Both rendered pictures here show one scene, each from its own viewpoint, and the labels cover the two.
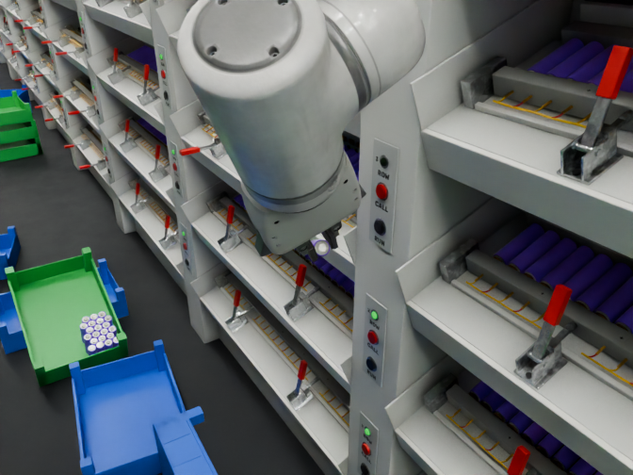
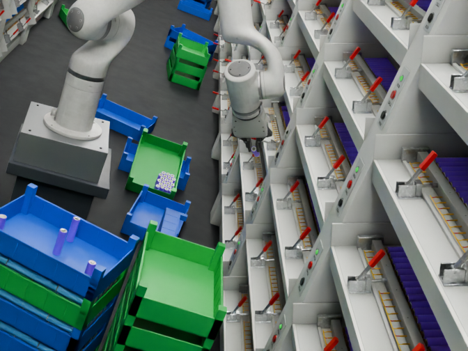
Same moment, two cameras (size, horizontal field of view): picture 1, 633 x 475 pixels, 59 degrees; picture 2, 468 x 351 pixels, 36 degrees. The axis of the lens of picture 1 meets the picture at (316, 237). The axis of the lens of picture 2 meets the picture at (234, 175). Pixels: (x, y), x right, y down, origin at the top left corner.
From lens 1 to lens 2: 1.64 m
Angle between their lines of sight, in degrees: 21
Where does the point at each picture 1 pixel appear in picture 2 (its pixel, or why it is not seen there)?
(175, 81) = not seen: hidden behind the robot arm
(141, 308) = (191, 192)
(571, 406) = (280, 214)
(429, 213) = (290, 155)
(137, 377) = not seen: hidden behind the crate
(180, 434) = (173, 215)
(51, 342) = (141, 174)
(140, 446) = not seen: hidden behind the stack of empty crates
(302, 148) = (240, 98)
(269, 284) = (248, 186)
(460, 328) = (276, 193)
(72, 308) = (160, 166)
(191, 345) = (203, 219)
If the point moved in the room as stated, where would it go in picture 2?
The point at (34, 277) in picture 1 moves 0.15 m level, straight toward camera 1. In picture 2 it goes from (153, 142) to (149, 154)
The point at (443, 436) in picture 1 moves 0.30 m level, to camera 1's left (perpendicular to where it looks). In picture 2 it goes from (259, 246) to (182, 197)
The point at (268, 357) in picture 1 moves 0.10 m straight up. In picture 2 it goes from (231, 228) to (241, 205)
